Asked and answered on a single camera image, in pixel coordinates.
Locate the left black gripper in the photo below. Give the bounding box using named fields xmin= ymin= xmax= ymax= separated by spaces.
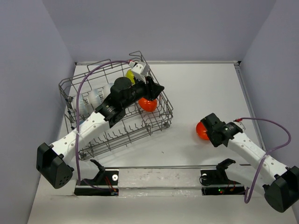
xmin=122 ymin=75 xmax=164 ymax=109

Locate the orange bowl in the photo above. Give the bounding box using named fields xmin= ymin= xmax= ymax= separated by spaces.
xmin=138 ymin=98 xmax=157 ymax=112
xmin=196 ymin=122 xmax=209 ymax=140

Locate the lime green bowl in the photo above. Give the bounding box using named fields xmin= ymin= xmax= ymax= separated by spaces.
xmin=125 ymin=70 xmax=135 ymax=85

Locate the grey wire dish rack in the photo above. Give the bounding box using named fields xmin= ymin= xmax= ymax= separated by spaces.
xmin=58 ymin=62 xmax=173 ymax=161

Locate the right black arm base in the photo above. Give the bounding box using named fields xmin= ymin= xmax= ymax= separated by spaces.
xmin=199 ymin=159 xmax=245 ymax=196

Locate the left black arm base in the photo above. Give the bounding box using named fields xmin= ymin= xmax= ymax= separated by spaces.
xmin=74 ymin=159 xmax=119 ymax=196

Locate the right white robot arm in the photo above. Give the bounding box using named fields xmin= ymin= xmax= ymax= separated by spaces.
xmin=201 ymin=113 xmax=299 ymax=213

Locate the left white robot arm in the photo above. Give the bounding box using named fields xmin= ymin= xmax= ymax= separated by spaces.
xmin=36 ymin=77 xmax=164 ymax=189

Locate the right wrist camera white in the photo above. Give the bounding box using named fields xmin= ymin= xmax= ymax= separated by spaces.
xmin=233 ymin=119 xmax=246 ymax=132

